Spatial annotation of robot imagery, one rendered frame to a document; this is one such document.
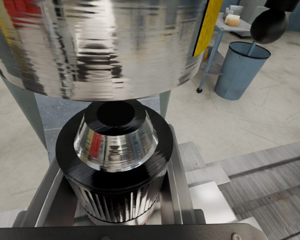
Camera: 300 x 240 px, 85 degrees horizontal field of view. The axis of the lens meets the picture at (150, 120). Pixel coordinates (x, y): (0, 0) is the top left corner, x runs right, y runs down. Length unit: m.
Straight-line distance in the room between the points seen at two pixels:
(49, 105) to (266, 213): 0.56
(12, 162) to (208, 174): 1.66
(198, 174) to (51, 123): 0.38
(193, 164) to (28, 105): 0.45
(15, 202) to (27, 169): 0.25
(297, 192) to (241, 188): 0.15
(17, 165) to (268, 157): 1.69
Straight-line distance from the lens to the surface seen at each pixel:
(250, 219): 0.31
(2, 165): 1.82
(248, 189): 0.47
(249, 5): 5.24
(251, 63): 2.26
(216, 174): 0.31
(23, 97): 0.54
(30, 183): 1.62
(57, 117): 0.49
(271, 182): 0.52
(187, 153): 0.37
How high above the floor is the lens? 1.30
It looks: 45 degrees down
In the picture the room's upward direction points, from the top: 7 degrees clockwise
